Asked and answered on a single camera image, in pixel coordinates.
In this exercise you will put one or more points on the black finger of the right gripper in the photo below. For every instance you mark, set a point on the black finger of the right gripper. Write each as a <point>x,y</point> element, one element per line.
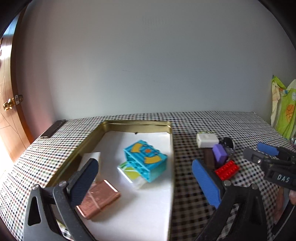
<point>256,157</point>

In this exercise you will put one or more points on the brass door knob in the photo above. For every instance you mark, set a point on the brass door knob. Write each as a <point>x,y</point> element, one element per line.
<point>8,105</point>

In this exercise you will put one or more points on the green patterned hanging cloth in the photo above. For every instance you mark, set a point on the green patterned hanging cloth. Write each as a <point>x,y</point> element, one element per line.
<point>283,107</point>

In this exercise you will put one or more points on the black round shiny object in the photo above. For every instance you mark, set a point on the black round shiny object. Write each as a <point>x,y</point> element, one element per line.
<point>228,144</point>

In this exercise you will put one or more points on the purple toy block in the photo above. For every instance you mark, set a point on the purple toy block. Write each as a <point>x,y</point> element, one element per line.
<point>220,154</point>

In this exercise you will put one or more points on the cyan toy building block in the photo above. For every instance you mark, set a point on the cyan toy building block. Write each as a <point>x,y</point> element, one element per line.
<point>148,161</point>

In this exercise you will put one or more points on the wooden door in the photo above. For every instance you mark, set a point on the wooden door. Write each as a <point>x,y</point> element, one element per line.
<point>15,132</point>

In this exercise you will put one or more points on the dark brown bar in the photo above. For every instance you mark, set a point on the dark brown bar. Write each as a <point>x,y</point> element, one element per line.
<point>209,158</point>

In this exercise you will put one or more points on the dark smartphone on table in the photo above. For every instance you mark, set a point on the dark smartphone on table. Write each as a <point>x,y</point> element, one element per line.
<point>52,129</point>

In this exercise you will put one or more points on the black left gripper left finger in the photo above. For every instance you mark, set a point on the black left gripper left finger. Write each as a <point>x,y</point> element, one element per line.
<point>40,221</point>

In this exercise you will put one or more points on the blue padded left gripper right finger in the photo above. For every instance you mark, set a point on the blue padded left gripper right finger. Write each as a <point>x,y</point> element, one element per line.
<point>250,220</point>

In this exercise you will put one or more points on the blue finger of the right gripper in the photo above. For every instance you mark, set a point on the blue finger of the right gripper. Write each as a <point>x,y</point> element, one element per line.
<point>268,149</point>

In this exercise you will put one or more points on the gold metal tin tray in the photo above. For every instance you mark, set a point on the gold metal tin tray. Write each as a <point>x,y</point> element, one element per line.
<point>71,164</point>

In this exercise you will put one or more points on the red toy building block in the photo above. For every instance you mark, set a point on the red toy building block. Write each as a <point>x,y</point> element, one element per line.
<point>227,171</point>

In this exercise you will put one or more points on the checkered tablecloth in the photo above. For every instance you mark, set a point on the checkered tablecloth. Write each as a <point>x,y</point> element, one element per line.
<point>43,158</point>

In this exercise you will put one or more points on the white rectangular box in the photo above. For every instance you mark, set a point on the white rectangular box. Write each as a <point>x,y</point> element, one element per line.
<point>206,140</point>

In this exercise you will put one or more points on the copper brown card box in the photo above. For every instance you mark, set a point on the copper brown card box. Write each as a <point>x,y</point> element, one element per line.
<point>98,197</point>

